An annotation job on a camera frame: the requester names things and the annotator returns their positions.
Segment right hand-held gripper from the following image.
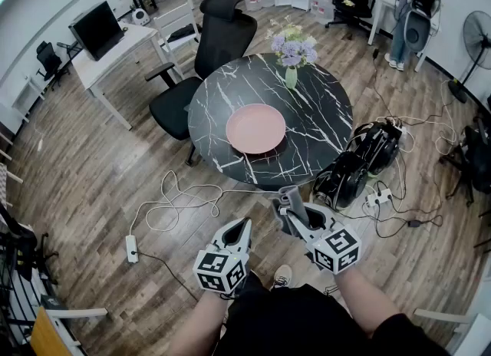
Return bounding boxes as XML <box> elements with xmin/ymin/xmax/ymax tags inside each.
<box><xmin>282</xmin><ymin>203</ymin><xmax>363</xmax><ymax>275</ymax></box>

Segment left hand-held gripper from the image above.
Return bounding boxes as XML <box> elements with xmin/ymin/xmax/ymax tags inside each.
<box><xmin>193</xmin><ymin>217</ymin><xmax>254</xmax><ymax>297</ymax></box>

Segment pink round plate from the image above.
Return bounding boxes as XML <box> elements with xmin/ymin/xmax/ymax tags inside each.
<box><xmin>225</xmin><ymin>103</ymin><xmax>287</xmax><ymax>155</ymax></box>

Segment person's right forearm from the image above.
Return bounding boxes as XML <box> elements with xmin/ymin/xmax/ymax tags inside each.
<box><xmin>333</xmin><ymin>264</ymin><xmax>404</xmax><ymax>340</ymax></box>

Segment person's left forearm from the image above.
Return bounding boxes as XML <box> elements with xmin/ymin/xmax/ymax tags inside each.
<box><xmin>182</xmin><ymin>288</ymin><xmax>239</xmax><ymax>356</ymax></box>

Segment black backpack rig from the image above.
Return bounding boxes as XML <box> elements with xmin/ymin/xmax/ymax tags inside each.
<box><xmin>347</xmin><ymin>120</ymin><xmax>404</xmax><ymax>175</ymax></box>
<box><xmin>312</xmin><ymin>150</ymin><xmax>371</xmax><ymax>209</ymax></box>

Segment person's beige shoe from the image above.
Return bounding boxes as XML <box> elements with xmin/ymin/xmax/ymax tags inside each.
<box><xmin>270</xmin><ymin>264</ymin><xmax>293</xmax><ymax>290</ymax></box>

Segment white power strip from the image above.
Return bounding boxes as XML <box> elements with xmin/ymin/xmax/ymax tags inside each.
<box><xmin>125</xmin><ymin>234</ymin><xmax>140</xmax><ymax>264</ymax></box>
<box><xmin>364</xmin><ymin>188</ymin><xmax>393</xmax><ymax>208</ymax></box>
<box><xmin>385</xmin><ymin>118</ymin><xmax>408</xmax><ymax>137</ymax></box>

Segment person's black clothing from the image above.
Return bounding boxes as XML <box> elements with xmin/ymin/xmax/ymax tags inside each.
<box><xmin>220</xmin><ymin>272</ymin><xmax>452</xmax><ymax>356</ymax></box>

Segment pale green vase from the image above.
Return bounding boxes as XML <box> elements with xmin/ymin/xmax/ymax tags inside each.
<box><xmin>284</xmin><ymin>65</ymin><xmax>298</xmax><ymax>90</ymax></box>

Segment black swivel chair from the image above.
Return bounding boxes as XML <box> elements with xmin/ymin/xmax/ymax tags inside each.
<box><xmin>439</xmin><ymin>116</ymin><xmax>491</xmax><ymax>209</ymax></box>

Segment white wooden bar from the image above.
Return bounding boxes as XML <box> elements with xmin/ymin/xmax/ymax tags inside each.
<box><xmin>45</xmin><ymin>306</ymin><xmax>109</xmax><ymax>319</ymax></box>

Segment purple and white flower bouquet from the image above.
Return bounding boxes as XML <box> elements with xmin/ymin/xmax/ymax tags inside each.
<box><xmin>265</xmin><ymin>15</ymin><xmax>319</xmax><ymax>68</ymax></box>

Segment small black box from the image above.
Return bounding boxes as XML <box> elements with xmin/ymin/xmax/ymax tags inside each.
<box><xmin>40</xmin><ymin>295</ymin><xmax>62</xmax><ymax>312</ymax></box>

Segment black mesh office chair with headrest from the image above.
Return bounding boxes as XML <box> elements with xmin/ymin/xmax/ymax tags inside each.
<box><xmin>144</xmin><ymin>0</ymin><xmax>259</xmax><ymax>166</ymax></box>

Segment black folded garment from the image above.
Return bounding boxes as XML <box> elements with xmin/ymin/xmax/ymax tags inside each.
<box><xmin>168</xmin><ymin>26</ymin><xmax>199</xmax><ymax>43</ymax></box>

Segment yellow wooden board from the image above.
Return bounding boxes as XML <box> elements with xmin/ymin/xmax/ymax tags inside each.
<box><xmin>30</xmin><ymin>306</ymin><xmax>62</xmax><ymax>356</ymax></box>

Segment black metal rack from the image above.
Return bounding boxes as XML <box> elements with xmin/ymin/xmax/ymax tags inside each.
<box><xmin>0</xmin><ymin>200</ymin><xmax>58</xmax><ymax>356</ymax></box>

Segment grey pod-shaped device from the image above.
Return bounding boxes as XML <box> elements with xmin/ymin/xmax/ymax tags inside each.
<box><xmin>404</xmin><ymin>9</ymin><xmax>438</xmax><ymax>54</ymax></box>

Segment white wooden chair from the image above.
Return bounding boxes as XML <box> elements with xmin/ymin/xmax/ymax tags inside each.
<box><xmin>153</xmin><ymin>0</ymin><xmax>203</xmax><ymax>79</ymax></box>

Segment white table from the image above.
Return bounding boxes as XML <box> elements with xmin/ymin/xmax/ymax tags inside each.
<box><xmin>367</xmin><ymin>0</ymin><xmax>440</xmax><ymax>74</ymax></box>

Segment black standing fan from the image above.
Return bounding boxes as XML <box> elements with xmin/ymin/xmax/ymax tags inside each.
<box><xmin>447</xmin><ymin>10</ymin><xmax>491</xmax><ymax>104</ymax></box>

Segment black monitor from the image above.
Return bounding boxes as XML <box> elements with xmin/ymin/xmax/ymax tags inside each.
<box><xmin>68</xmin><ymin>0</ymin><xmax>126</xmax><ymax>62</ymax></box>

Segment white low desk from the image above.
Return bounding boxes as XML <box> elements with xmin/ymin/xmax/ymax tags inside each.
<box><xmin>0</xmin><ymin>74</ymin><xmax>45</xmax><ymax>137</ymax></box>

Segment small black office chair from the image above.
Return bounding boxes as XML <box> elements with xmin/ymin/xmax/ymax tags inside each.
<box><xmin>35</xmin><ymin>41</ymin><xmax>71</xmax><ymax>91</ymax></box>

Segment black power cable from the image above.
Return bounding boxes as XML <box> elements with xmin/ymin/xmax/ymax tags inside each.
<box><xmin>136</xmin><ymin>250</ymin><xmax>200</xmax><ymax>302</ymax></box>

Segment long white cable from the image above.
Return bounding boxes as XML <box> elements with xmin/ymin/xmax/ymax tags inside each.
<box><xmin>129</xmin><ymin>170</ymin><xmax>223</xmax><ymax>237</ymax></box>

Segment tangled black cables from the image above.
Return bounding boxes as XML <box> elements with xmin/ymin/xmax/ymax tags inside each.
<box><xmin>374</xmin><ymin>181</ymin><xmax>444</xmax><ymax>239</ymax></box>

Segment looped white cable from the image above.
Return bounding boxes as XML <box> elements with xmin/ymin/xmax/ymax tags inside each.
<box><xmin>398</xmin><ymin>77</ymin><xmax>461</xmax><ymax>156</ymax></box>

